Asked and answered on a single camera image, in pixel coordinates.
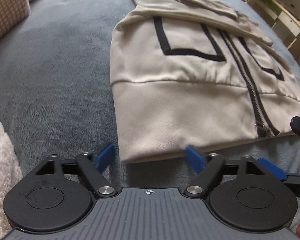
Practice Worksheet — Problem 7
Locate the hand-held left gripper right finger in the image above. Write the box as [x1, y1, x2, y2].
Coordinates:
[184, 144, 265, 198]

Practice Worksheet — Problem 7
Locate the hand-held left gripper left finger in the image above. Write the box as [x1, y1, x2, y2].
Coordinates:
[29, 143, 117, 198]

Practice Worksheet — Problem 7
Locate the grey-blue bed blanket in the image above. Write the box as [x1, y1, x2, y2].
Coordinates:
[0, 0, 300, 240]

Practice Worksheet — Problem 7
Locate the white fluffy cloth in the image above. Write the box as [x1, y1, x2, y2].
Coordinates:
[0, 106, 23, 230]

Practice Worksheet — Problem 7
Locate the beige zip jacket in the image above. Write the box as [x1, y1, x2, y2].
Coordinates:
[109, 0, 300, 164]

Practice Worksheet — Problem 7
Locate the white wooden desk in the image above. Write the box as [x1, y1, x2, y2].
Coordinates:
[250, 0, 300, 68]

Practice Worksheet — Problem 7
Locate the pink checked blanket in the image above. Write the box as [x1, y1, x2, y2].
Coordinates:
[0, 0, 31, 48]

